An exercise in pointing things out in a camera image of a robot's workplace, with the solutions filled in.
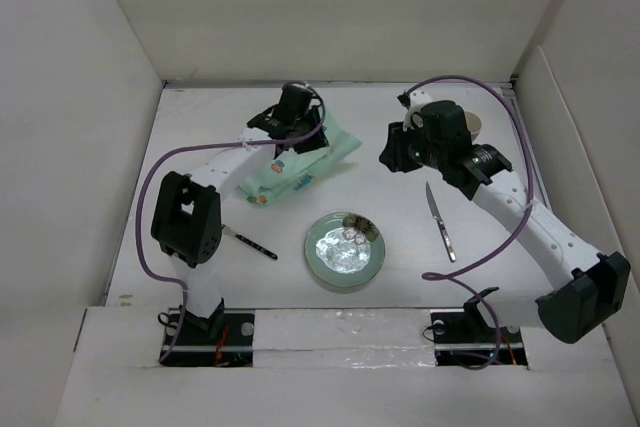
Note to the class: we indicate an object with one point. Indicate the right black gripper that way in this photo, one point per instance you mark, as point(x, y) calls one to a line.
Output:
point(393, 154)

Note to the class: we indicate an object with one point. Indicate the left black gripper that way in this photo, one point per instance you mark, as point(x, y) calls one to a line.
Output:
point(309, 145)

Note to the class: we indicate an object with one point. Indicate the green cartoon print cloth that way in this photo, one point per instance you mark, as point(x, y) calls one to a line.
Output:
point(290, 172)

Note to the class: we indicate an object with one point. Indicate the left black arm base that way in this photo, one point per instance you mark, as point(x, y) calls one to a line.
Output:
point(227, 344)

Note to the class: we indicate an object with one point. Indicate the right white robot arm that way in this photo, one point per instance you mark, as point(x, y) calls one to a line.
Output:
point(587, 286)

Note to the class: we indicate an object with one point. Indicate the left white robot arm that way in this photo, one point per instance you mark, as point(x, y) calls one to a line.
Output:
point(187, 220)

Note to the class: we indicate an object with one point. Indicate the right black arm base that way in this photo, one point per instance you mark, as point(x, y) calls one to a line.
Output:
point(483, 330)

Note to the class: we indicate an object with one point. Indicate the silver table knife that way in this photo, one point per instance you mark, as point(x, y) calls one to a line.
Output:
point(440, 223)

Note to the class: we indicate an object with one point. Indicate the lavender mug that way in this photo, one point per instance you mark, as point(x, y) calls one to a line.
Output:
point(474, 124)

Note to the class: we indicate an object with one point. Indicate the green floral plate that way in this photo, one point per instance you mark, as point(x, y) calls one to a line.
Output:
point(344, 250)

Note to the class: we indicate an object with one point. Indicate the fork with black handle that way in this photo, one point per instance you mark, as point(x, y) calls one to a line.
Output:
point(253, 245)

